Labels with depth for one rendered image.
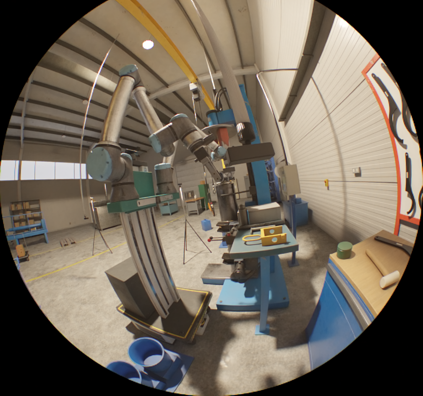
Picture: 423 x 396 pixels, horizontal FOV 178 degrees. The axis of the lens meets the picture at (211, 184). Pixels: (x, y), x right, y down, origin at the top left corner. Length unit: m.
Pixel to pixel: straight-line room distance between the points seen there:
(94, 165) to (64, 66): 5.06
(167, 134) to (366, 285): 1.12
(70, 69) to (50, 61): 0.82
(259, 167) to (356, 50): 2.05
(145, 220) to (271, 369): 1.71
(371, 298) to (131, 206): 1.23
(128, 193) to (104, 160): 0.25
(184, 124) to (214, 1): 5.45
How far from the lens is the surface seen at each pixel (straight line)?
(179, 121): 0.64
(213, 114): 1.99
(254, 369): 1.50
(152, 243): 1.28
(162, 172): 1.16
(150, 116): 0.85
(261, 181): 1.66
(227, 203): 1.71
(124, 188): 0.80
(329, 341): 1.15
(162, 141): 0.62
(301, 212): 3.92
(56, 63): 5.59
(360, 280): 0.81
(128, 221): 1.04
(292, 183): 1.92
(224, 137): 1.67
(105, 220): 8.84
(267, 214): 1.29
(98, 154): 0.68
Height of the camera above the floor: 1.46
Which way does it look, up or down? 1 degrees up
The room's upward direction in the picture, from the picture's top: 10 degrees counter-clockwise
